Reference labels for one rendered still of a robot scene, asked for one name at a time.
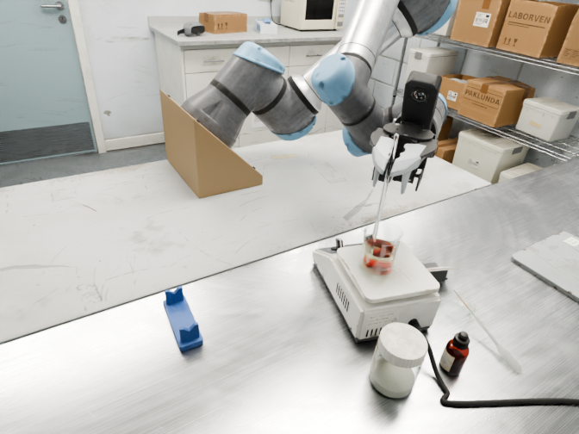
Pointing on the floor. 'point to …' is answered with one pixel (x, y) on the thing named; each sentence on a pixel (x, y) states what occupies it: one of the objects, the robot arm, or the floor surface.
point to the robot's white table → (183, 226)
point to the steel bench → (321, 341)
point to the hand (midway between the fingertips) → (390, 164)
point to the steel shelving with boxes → (532, 108)
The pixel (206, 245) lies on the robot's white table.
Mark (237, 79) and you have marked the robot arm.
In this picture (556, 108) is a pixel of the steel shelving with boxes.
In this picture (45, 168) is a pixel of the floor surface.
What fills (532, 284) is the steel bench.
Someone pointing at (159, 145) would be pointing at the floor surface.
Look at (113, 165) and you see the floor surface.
